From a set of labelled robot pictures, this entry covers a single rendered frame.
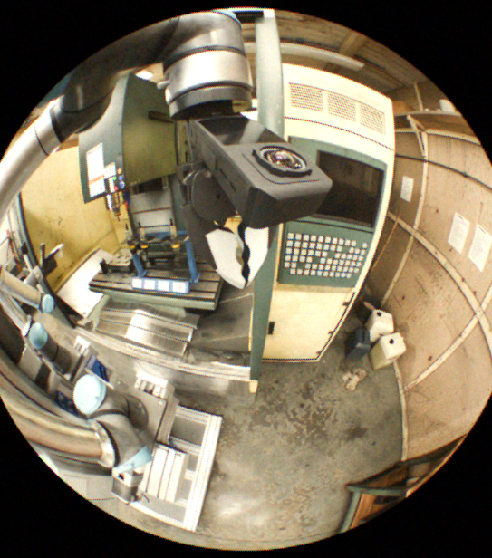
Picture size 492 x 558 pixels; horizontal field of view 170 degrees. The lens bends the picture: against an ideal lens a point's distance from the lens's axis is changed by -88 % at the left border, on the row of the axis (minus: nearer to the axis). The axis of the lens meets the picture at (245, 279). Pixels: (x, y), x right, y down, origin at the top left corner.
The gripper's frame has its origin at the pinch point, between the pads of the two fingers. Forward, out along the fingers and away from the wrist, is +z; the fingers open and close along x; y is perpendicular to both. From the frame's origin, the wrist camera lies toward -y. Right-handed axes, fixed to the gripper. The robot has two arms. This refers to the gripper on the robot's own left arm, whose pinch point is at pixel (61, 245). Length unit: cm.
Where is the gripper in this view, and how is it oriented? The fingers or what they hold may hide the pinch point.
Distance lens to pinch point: 111.0
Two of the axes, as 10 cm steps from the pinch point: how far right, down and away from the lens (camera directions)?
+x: 10.0, 0.6, -0.7
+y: 0.0, 7.7, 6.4
